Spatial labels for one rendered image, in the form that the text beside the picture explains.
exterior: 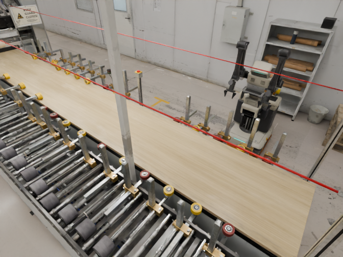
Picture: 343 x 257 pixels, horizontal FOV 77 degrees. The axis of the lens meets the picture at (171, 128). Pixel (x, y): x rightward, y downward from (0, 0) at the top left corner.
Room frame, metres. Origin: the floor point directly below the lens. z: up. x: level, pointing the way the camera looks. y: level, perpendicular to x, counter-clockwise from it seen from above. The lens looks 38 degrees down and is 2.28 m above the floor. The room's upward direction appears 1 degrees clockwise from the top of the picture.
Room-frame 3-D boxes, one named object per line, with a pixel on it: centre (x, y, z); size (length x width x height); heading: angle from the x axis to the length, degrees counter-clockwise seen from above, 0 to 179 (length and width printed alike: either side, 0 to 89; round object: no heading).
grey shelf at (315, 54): (3.67, -2.02, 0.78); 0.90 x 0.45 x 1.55; 54
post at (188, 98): (2.04, -0.18, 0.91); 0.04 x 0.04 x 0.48; 54
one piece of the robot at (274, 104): (2.70, -1.25, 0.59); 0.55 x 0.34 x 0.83; 53
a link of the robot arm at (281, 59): (2.13, -1.09, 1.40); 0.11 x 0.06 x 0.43; 53
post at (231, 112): (1.74, -0.58, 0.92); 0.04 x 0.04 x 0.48; 54
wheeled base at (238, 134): (2.63, -1.19, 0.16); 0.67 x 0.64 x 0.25; 143
